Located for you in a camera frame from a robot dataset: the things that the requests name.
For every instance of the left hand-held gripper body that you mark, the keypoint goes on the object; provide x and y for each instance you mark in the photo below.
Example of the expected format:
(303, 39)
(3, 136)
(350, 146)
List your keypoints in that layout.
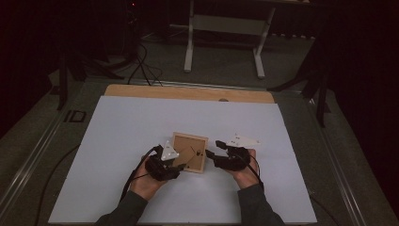
(161, 168)

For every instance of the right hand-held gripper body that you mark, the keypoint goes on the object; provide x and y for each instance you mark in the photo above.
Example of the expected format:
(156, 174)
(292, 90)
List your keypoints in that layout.
(233, 160)

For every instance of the wooden picture frame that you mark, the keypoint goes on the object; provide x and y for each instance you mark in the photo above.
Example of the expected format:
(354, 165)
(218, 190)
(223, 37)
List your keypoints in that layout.
(193, 150)

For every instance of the person's right hand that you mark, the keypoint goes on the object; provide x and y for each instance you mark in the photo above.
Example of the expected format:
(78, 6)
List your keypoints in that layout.
(246, 177)

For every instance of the person's left hand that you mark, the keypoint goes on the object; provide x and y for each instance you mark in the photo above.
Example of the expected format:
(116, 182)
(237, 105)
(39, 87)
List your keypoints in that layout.
(146, 186)

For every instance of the white table sheet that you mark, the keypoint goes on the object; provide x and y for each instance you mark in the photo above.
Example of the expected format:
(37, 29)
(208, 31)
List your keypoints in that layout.
(125, 132)

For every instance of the black rectangular floor plate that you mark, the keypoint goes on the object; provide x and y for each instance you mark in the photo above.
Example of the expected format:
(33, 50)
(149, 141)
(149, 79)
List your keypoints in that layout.
(75, 116)

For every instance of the black tripod stand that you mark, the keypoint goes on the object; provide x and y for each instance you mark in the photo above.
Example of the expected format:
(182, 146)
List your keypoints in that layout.
(320, 94)

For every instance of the white metal stand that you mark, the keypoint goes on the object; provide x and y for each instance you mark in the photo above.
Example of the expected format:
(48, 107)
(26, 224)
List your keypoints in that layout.
(226, 26)

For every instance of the dark equipment rack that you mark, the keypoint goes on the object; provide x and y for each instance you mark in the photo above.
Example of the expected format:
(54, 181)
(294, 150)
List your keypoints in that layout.
(130, 28)

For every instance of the metal floor rail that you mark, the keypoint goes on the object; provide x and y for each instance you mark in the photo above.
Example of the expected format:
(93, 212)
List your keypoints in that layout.
(338, 175)
(28, 163)

